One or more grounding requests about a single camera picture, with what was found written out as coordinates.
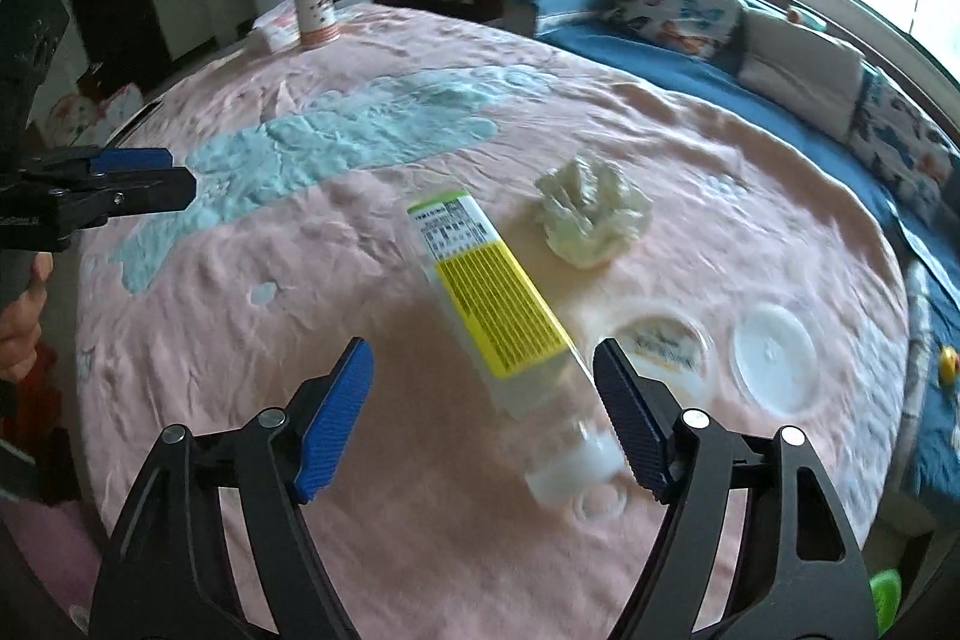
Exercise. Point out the pink blanket table cover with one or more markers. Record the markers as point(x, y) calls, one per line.
point(298, 241)

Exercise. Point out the green plastic basket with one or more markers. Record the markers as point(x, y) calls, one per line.
point(886, 590)

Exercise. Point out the printed plastic lid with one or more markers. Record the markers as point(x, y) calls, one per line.
point(670, 347)

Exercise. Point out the grey cushion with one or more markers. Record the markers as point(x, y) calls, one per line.
point(813, 75)

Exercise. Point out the butterfly cushion centre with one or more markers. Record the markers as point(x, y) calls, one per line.
point(905, 149)

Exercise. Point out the left hand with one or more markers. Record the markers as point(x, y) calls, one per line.
point(21, 323)

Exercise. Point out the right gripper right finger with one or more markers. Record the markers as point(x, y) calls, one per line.
point(754, 541)

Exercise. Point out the butterfly cushion left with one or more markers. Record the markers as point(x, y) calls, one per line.
point(699, 28)

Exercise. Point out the butterfly cushion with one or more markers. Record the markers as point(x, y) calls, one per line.
point(905, 149)
point(699, 28)

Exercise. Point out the clear bottle yellow label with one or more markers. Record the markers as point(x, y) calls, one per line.
point(546, 407)

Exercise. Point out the crumpled white tissue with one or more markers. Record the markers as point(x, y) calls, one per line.
point(591, 211)

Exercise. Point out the yellow duck toy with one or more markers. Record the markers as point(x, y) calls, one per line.
point(948, 367)

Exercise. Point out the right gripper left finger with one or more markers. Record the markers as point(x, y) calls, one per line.
point(166, 572)

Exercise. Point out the blue sectional sofa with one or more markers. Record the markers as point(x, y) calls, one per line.
point(926, 460)

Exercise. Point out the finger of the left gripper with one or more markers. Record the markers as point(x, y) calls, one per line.
point(112, 160)
point(142, 190)

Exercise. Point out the clear plastic lid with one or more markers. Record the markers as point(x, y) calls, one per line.
point(775, 358)

